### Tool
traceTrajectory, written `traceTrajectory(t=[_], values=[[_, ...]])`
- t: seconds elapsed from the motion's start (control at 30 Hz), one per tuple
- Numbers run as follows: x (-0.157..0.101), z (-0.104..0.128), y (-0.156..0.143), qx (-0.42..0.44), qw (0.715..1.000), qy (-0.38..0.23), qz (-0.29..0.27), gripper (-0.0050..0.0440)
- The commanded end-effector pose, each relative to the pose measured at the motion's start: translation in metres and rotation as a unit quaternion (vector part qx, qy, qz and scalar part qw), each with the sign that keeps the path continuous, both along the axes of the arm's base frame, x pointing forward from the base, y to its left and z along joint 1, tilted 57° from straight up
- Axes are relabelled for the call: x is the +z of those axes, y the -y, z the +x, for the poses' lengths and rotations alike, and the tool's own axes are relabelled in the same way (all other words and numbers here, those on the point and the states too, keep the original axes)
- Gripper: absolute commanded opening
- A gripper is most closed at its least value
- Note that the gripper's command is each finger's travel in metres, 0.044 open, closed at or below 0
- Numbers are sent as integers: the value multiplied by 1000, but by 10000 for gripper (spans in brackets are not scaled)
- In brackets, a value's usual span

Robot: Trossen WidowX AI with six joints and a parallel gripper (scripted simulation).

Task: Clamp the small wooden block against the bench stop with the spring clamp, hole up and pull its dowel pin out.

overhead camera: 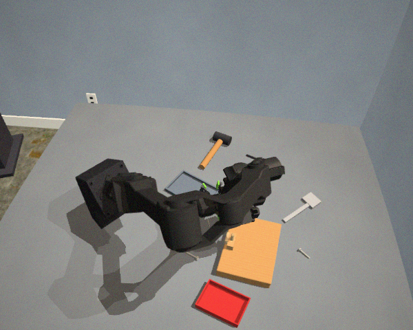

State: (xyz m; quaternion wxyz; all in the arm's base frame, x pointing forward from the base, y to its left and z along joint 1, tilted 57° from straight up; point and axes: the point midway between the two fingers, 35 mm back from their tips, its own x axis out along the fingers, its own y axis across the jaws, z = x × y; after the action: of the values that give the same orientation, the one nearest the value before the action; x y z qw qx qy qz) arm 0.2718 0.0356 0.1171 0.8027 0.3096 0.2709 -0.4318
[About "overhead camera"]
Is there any light wooden board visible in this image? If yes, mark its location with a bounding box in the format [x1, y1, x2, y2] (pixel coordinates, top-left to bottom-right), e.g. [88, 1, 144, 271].
[216, 219, 281, 288]

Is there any mallet with wooden handle and black head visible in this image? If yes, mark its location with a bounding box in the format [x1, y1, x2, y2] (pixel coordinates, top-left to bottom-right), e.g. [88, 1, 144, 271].
[199, 131, 232, 169]

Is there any red shallow tray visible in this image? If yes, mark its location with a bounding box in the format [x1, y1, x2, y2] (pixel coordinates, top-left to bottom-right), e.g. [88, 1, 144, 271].
[195, 279, 251, 327]

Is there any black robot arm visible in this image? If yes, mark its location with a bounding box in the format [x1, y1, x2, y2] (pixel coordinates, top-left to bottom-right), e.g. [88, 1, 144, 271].
[100, 157, 285, 252]

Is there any black and green spring clamp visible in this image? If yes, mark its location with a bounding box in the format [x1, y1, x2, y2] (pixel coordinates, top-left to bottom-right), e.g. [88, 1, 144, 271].
[200, 181, 222, 192]

